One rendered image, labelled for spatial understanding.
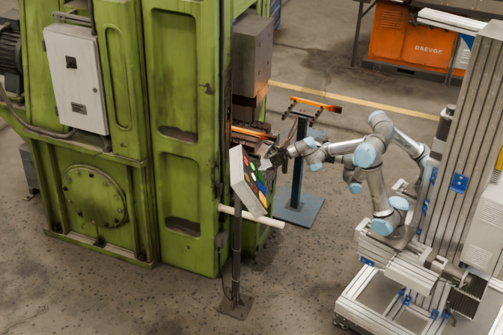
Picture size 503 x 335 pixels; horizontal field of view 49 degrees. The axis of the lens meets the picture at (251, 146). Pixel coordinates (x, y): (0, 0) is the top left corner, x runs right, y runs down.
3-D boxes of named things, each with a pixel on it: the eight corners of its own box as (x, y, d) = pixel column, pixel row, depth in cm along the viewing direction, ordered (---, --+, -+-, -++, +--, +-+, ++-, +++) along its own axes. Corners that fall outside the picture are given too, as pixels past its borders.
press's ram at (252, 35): (275, 72, 363) (278, 13, 340) (254, 99, 333) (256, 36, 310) (216, 60, 375) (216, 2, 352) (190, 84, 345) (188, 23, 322)
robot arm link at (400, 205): (409, 217, 316) (414, 199, 308) (398, 229, 307) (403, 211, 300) (390, 209, 322) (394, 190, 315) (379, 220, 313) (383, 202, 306)
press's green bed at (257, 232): (272, 229, 438) (276, 182, 412) (255, 261, 410) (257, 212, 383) (209, 210, 454) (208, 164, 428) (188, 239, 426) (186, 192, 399)
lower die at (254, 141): (265, 140, 378) (265, 129, 373) (254, 155, 362) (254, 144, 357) (209, 126, 390) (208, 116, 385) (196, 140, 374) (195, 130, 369)
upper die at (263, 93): (267, 94, 358) (268, 81, 352) (256, 108, 342) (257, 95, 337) (208, 81, 370) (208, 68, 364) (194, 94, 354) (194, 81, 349)
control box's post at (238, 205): (239, 303, 377) (243, 176, 316) (237, 306, 374) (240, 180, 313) (234, 301, 378) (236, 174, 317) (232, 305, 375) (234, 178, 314)
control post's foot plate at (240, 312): (256, 297, 381) (257, 289, 376) (244, 322, 364) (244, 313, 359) (227, 288, 387) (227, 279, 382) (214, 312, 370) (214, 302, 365)
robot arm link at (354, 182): (402, 134, 321) (361, 197, 345) (396, 124, 330) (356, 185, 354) (385, 128, 318) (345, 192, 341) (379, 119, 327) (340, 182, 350)
